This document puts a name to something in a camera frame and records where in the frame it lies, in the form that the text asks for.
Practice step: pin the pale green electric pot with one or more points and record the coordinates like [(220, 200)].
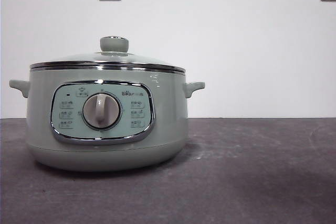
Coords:
[(170, 119)]

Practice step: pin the glass lid with green knob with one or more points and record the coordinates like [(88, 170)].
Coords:
[(114, 44)]

